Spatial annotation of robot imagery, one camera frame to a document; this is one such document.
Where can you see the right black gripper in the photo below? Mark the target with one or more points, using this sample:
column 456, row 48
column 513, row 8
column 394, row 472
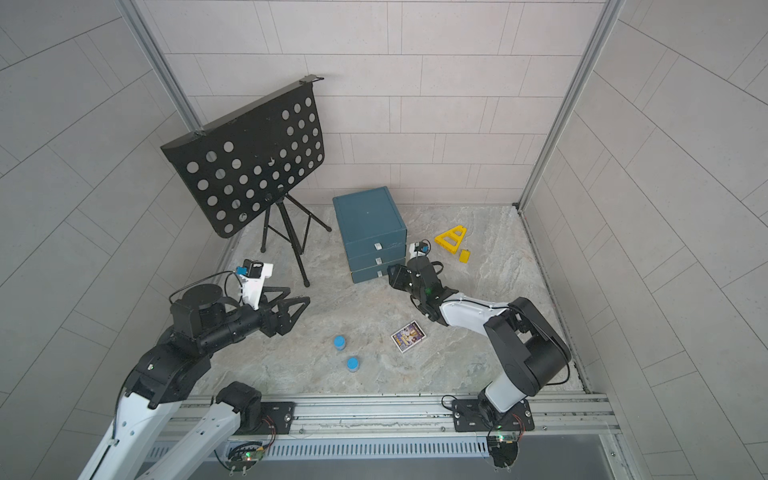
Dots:
column 397, row 280

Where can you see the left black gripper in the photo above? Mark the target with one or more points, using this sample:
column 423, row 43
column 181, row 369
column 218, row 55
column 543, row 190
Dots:
column 282, row 323

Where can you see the teal three-drawer cabinet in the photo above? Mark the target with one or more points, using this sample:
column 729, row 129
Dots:
column 372, row 231

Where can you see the blue paint can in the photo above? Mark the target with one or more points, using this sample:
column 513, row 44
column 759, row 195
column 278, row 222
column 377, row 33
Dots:
column 339, row 342
column 353, row 364

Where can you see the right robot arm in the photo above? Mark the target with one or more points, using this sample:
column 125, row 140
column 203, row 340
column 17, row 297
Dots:
column 529, row 350

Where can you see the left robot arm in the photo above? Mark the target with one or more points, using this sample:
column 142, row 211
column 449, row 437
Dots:
column 205, row 321

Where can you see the colourful picture card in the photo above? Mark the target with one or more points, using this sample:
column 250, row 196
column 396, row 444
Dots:
column 408, row 336

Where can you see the black perforated music stand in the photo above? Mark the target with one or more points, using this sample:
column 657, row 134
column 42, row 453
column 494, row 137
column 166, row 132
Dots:
column 244, row 164

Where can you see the left green circuit board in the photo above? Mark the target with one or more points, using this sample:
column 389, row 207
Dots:
column 244, row 456

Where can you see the green circuit board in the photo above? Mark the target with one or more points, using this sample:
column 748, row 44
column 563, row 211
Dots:
column 503, row 450
column 244, row 456

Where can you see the right green circuit board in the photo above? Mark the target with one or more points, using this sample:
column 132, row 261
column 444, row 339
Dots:
column 503, row 450

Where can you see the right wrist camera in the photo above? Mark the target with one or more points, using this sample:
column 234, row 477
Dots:
column 419, row 248

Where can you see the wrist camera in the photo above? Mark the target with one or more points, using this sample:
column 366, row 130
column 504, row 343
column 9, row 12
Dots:
column 252, row 276
column 419, row 248

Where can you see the yellow triangular plastic frame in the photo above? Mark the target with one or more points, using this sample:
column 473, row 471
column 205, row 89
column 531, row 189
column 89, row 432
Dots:
column 451, row 239

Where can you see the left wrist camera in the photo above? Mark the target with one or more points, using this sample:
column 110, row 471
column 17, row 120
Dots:
column 252, row 276

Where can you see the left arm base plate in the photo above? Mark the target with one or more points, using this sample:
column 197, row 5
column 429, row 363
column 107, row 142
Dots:
column 266, row 418

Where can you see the aluminium mounting rail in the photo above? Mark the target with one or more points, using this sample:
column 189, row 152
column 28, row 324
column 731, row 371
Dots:
column 316, row 417

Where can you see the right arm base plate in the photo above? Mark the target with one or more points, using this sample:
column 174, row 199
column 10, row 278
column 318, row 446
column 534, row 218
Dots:
column 472, row 415

